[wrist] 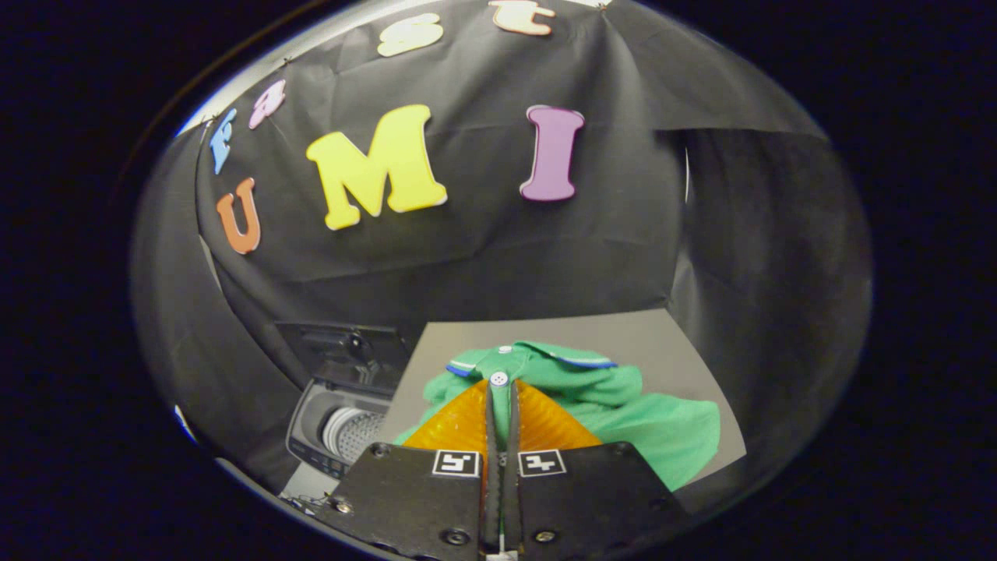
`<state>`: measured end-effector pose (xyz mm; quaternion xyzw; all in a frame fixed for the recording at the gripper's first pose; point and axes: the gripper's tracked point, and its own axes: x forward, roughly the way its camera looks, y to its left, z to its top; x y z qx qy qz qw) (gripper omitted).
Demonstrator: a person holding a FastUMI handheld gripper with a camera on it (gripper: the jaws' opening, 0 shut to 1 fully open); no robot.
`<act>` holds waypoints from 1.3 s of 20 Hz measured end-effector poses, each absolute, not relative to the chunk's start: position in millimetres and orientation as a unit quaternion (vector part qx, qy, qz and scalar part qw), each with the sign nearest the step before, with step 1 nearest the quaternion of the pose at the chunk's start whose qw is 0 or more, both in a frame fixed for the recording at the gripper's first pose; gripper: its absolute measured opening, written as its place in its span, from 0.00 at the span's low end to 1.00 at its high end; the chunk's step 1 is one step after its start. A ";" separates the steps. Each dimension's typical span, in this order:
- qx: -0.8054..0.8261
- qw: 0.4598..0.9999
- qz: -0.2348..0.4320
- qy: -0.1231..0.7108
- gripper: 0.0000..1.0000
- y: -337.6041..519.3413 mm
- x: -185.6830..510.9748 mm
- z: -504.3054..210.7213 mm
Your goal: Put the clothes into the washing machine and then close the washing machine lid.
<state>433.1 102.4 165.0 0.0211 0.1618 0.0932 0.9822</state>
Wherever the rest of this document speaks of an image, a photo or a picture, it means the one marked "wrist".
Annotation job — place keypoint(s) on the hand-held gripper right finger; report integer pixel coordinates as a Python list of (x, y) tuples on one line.
[(584, 495)]

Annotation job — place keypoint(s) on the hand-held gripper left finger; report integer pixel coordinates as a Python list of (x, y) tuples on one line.
[(420, 499)]

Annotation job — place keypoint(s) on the green polo shirt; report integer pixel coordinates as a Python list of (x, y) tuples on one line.
[(646, 428)]

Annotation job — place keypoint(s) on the grey washing machine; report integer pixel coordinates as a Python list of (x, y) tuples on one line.
[(311, 421)]

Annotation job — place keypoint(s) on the dark washing machine lid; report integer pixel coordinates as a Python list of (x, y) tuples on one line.
[(343, 351)]

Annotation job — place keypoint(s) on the beige cabinet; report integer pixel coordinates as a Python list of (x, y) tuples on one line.
[(631, 335)]

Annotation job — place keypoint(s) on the black backdrop cloth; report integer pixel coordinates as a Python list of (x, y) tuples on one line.
[(483, 257)]

